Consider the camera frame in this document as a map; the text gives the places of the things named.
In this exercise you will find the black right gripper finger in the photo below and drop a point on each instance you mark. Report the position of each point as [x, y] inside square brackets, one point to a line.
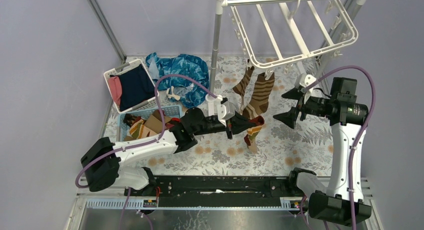
[293, 94]
[289, 118]

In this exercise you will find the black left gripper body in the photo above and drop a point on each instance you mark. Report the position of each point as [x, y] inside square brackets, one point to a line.
[228, 127]

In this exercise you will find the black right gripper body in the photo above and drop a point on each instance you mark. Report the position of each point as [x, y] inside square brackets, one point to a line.
[315, 106]

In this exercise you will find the red cuff multicolour sock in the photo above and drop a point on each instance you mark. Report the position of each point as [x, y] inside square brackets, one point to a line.
[250, 137]

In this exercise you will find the brown striped sock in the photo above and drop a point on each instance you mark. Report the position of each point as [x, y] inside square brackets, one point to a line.
[259, 99]
[240, 88]

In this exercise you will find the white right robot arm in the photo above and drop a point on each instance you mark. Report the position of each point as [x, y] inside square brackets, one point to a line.
[341, 201]

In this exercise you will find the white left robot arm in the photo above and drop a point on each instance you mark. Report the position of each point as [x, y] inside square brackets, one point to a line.
[109, 163]

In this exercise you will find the white clip drying hanger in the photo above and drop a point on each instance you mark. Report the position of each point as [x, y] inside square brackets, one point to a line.
[275, 33]

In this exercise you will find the pile of assorted socks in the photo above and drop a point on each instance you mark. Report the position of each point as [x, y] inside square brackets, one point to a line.
[153, 125]

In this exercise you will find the floral patterned table mat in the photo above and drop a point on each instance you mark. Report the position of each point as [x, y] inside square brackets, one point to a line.
[279, 148]

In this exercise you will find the blue patterned cloth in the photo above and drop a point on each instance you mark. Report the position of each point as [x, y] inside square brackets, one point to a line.
[184, 64]

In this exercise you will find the light blue sock basket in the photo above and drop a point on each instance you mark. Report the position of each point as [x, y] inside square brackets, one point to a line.
[173, 111]

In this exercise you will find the dark navy folded garment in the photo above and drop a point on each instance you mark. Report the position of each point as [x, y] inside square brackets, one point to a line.
[137, 87]

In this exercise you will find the white plastic basket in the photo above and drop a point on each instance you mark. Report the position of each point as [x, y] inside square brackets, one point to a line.
[123, 69]

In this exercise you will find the silver white drying rack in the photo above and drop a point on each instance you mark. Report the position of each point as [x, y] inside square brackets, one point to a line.
[212, 56]

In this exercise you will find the pink folded garment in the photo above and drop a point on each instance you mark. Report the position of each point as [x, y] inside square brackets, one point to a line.
[115, 88]

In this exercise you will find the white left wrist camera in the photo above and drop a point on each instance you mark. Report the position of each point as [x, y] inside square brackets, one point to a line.
[220, 107]

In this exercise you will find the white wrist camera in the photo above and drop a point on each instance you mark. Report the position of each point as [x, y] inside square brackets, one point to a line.
[220, 107]
[304, 85]

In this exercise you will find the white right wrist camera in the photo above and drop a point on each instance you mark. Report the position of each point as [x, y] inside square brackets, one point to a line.
[304, 85]

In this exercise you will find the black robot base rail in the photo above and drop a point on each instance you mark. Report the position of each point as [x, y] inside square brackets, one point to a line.
[218, 191]

